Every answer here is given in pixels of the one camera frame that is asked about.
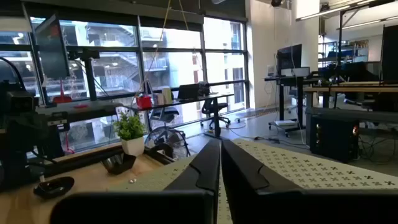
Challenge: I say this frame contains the black floor fan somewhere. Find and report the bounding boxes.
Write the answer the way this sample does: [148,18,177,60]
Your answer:
[144,125,192,160]

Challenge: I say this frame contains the black bag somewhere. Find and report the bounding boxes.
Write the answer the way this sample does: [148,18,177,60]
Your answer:
[198,81,211,97]

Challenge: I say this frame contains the green plant white pot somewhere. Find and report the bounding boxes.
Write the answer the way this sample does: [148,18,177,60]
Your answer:
[113,111,146,157]

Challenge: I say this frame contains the long black desk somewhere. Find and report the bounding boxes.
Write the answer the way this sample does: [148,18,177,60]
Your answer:
[124,92,234,140]

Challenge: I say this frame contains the green perforated metal shelf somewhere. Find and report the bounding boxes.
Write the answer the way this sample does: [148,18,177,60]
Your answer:
[107,138,398,224]

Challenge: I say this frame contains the black angular deep plate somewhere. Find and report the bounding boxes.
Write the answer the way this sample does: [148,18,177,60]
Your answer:
[100,152,137,175]

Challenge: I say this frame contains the black standing desk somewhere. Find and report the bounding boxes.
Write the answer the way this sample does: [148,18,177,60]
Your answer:
[263,75,322,138]

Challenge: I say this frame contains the flat white box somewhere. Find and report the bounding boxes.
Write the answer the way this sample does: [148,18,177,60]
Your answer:
[274,119,299,128]

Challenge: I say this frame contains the red cone object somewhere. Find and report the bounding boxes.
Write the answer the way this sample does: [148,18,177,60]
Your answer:
[52,79,73,105]

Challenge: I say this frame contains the yellow rope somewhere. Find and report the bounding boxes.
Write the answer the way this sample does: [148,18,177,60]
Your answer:
[145,0,172,82]

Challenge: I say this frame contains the grey desk top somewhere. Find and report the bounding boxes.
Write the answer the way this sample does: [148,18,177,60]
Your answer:
[34,100,126,124]

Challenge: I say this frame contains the black oval mini plate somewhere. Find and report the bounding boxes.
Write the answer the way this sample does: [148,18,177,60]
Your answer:
[33,175,75,200]

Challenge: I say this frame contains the black panel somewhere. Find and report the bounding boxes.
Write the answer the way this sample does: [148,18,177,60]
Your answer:
[380,24,398,83]

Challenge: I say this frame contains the black computer case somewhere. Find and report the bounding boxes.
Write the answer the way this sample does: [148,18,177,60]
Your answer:
[305,106,361,164]

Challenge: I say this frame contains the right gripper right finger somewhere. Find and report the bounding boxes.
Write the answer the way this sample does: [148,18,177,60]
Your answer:
[221,139,305,195]

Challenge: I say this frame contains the black laptop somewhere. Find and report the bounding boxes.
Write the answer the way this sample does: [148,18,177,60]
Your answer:
[177,83,200,101]

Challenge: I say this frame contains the wooden table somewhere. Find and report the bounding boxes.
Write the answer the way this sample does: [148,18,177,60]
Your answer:
[303,80,398,110]

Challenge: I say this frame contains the black floor cables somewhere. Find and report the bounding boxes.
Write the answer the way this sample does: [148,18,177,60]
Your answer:
[357,132,398,165]

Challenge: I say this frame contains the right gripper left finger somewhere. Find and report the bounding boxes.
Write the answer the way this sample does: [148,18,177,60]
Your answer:
[164,138,222,192]

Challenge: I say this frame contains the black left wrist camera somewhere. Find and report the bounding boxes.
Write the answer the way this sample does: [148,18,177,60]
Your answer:
[4,89,37,114]

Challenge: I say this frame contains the red box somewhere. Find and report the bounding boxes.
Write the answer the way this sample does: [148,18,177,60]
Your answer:
[135,94,153,110]

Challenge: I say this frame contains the black aluminium table frame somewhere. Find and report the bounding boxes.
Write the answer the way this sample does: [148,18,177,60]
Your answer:
[43,143,175,179]

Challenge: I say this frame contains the black monitor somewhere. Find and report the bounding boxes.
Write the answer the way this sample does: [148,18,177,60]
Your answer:
[33,12,71,80]
[276,43,303,77]

